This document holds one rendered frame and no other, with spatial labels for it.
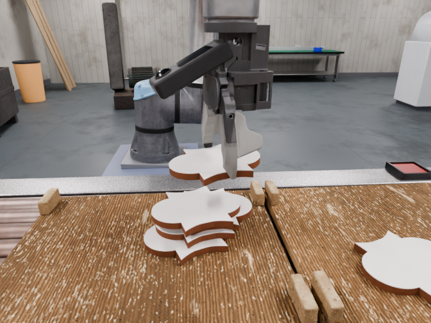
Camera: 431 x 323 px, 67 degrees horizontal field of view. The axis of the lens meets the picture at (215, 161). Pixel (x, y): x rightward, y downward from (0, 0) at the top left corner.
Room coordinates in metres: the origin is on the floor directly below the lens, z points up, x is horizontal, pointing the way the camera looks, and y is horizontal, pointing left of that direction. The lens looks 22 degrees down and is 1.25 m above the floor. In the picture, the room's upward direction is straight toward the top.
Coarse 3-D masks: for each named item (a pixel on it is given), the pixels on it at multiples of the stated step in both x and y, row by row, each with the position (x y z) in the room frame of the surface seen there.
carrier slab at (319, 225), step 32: (288, 192) 0.59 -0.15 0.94; (320, 192) 0.59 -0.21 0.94; (352, 192) 0.59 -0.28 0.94; (384, 192) 0.59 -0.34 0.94; (416, 192) 0.59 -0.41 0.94; (288, 224) 0.47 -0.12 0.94; (320, 224) 0.47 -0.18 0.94; (352, 224) 0.47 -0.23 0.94; (384, 224) 0.47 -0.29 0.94; (416, 224) 0.47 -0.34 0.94; (320, 256) 0.39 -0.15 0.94; (352, 256) 0.39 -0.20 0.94; (352, 288) 0.33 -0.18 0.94; (320, 320) 0.28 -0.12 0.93; (352, 320) 0.28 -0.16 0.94; (384, 320) 0.28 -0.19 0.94; (416, 320) 0.28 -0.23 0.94
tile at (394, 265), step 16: (384, 240) 0.41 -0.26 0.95; (400, 240) 0.41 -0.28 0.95; (416, 240) 0.41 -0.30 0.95; (368, 256) 0.37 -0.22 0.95; (384, 256) 0.37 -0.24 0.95; (400, 256) 0.37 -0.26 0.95; (416, 256) 0.37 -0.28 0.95; (368, 272) 0.34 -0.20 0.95; (384, 272) 0.34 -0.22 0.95; (400, 272) 0.34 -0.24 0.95; (416, 272) 0.34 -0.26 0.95; (384, 288) 0.32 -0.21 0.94; (400, 288) 0.31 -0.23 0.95; (416, 288) 0.32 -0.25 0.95
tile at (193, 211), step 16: (192, 192) 0.50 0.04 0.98; (208, 192) 0.50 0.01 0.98; (224, 192) 0.50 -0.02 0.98; (160, 208) 0.45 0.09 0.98; (176, 208) 0.45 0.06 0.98; (192, 208) 0.45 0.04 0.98; (208, 208) 0.45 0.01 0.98; (224, 208) 0.45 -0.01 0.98; (240, 208) 0.46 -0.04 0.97; (160, 224) 0.41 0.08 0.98; (176, 224) 0.41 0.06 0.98; (192, 224) 0.40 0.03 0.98; (208, 224) 0.41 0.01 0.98; (224, 224) 0.41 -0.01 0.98
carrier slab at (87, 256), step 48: (240, 192) 0.59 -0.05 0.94; (48, 240) 0.43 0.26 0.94; (96, 240) 0.43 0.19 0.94; (240, 240) 0.43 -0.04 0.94; (0, 288) 0.33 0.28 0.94; (48, 288) 0.33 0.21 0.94; (96, 288) 0.33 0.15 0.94; (144, 288) 0.33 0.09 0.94; (192, 288) 0.33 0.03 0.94; (240, 288) 0.33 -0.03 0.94
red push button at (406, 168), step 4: (396, 164) 0.76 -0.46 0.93; (400, 164) 0.76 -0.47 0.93; (404, 164) 0.76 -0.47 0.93; (408, 164) 0.76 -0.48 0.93; (412, 164) 0.76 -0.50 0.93; (400, 168) 0.73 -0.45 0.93; (404, 168) 0.73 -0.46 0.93; (408, 168) 0.73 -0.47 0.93; (412, 168) 0.73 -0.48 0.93; (416, 168) 0.73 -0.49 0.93; (420, 168) 0.73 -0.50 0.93; (408, 172) 0.70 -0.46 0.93
